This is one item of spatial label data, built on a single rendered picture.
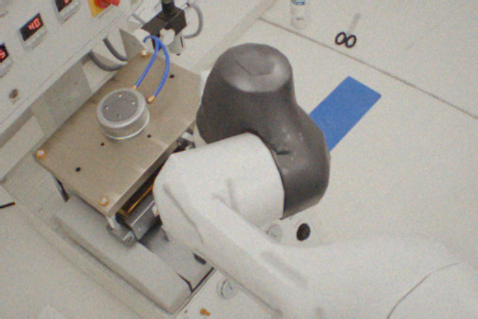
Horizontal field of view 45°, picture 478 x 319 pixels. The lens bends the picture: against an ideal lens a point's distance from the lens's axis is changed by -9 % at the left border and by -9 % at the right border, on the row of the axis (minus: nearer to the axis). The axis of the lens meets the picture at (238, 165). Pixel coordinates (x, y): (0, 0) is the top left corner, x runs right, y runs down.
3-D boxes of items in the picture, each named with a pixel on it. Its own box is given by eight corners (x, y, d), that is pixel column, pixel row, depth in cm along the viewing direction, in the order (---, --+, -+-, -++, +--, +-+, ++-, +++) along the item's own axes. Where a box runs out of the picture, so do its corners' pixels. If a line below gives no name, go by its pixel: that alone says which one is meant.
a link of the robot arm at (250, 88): (246, 242, 68) (327, 210, 72) (276, 201, 56) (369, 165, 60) (184, 100, 74) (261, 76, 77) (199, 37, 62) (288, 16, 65)
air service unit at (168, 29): (137, 81, 119) (121, 26, 107) (187, 36, 125) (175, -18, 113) (157, 91, 117) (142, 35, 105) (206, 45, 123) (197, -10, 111)
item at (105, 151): (27, 169, 104) (2, 122, 93) (143, 57, 117) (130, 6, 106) (121, 242, 94) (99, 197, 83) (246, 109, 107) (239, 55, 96)
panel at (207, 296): (230, 367, 107) (179, 312, 97) (326, 249, 120) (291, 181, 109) (237, 372, 106) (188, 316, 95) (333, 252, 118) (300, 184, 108)
